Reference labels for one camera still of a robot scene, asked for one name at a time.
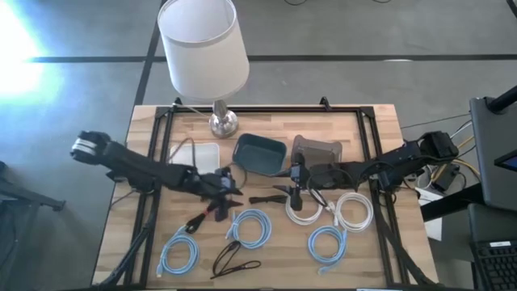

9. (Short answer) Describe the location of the white braided cable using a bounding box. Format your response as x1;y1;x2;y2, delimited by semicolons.
284;193;331;226
331;192;374;234

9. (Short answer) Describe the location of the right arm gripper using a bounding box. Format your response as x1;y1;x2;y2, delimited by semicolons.
249;173;313;212

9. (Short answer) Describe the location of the dark grey monitor panel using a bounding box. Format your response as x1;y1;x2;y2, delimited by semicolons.
469;95;517;212

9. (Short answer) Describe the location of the black aluminium table frame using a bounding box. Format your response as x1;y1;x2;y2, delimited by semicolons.
92;96;441;290

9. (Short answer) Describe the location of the thin black cable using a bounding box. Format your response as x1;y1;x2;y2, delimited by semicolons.
209;240;263;280

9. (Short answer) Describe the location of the white plastic bin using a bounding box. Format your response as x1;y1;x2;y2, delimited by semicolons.
168;141;221;175

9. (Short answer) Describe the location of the black floor stand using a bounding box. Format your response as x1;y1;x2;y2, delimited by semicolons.
0;160;66;213

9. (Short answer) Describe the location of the white shade silver table lamp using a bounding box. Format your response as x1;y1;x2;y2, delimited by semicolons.
157;0;250;140

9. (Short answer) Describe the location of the light blue cable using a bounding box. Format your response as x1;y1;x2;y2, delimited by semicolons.
307;225;348;276
225;209;272;250
156;226;200;278

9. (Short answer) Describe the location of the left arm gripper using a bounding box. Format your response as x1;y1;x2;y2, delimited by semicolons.
184;167;244;235

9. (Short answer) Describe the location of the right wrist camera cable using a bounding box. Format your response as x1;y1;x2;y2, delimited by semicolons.
305;175;338;209

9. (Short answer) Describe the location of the black keyboard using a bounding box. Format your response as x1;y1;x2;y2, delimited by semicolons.
470;238;517;291

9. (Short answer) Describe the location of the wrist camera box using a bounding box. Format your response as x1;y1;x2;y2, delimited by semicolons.
220;167;236;191
291;152;305;181

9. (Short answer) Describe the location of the transparent grey plastic bin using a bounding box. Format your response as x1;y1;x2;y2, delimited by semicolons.
290;134;343;169

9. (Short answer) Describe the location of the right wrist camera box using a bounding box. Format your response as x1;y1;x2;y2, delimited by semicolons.
291;152;305;181

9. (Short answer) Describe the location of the white paper sheet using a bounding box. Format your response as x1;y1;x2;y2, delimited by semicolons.
415;188;444;243

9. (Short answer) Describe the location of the black power box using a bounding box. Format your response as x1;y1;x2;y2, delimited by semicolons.
430;163;460;193

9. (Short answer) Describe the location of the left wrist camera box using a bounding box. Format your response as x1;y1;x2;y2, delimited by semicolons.
220;167;236;191

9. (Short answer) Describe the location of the teal plastic bin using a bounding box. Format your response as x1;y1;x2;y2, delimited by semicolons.
232;133;288;177

